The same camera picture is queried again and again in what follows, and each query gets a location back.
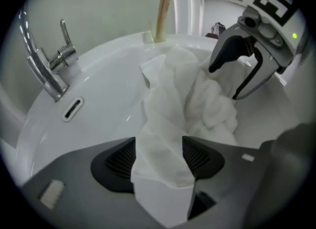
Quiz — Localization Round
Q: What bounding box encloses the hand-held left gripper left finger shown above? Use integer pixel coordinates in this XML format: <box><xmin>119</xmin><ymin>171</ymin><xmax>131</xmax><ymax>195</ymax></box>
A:
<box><xmin>22</xmin><ymin>137</ymin><xmax>168</xmax><ymax>229</ymax></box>

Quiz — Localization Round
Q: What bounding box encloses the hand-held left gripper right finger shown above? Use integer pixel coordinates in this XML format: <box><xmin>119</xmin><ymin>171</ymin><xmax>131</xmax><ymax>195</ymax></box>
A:
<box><xmin>172</xmin><ymin>136</ymin><xmax>275</xmax><ymax>229</ymax></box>

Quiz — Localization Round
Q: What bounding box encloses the clear cup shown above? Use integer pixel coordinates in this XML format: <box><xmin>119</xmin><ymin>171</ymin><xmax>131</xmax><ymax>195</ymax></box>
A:
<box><xmin>141</xmin><ymin>31</ymin><xmax>166</xmax><ymax>44</ymax></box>

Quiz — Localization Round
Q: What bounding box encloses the white cloth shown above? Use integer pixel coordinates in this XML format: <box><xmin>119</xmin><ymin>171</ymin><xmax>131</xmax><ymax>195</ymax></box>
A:
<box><xmin>184</xmin><ymin>57</ymin><xmax>239</xmax><ymax>146</ymax></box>
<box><xmin>138</xmin><ymin>46</ymin><xmax>199</xmax><ymax>190</ymax></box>

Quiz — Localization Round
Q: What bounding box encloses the chrome faucet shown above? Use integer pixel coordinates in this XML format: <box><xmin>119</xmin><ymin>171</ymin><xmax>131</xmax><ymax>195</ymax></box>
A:
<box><xmin>18</xmin><ymin>8</ymin><xmax>79</xmax><ymax>103</ymax></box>

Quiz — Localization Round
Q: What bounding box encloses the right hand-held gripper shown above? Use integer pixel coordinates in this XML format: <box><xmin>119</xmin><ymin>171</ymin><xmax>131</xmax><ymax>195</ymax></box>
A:
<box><xmin>208</xmin><ymin>0</ymin><xmax>307</xmax><ymax>100</ymax></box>

